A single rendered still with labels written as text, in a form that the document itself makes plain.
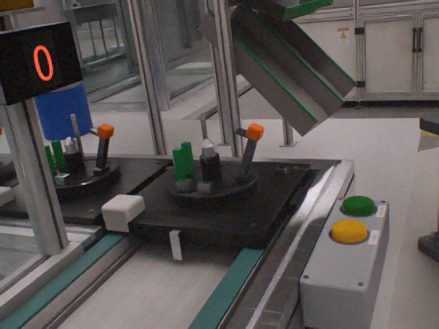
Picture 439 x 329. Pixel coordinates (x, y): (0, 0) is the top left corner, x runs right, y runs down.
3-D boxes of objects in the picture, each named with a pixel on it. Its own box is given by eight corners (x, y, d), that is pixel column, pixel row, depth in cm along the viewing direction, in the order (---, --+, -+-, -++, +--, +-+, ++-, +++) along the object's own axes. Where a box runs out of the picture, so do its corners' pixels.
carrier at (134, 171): (175, 169, 92) (164, 103, 88) (96, 231, 72) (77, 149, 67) (71, 165, 102) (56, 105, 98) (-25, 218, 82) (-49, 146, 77)
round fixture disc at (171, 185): (271, 173, 79) (270, 162, 78) (240, 213, 67) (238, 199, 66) (193, 171, 84) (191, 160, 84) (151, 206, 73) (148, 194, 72)
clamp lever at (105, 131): (109, 166, 84) (114, 126, 80) (102, 171, 82) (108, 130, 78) (91, 158, 85) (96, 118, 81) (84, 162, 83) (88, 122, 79)
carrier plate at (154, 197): (311, 175, 82) (311, 162, 81) (265, 249, 61) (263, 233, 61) (182, 169, 91) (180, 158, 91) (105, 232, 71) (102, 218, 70)
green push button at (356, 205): (376, 209, 67) (376, 195, 66) (372, 223, 64) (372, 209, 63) (346, 207, 69) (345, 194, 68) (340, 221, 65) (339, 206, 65)
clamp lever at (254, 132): (252, 172, 73) (265, 126, 69) (247, 177, 71) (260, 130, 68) (230, 163, 74) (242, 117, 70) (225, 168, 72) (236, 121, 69)
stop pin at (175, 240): (186, 256, 67) (182, 229, 65) (182, 260, 66) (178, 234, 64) (177, 255, 67) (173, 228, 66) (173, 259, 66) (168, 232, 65)
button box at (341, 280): (389, 239, 69) (389, 199, 67) (368, 338, 52) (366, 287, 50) (338, 234, 72) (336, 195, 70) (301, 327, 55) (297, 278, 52)
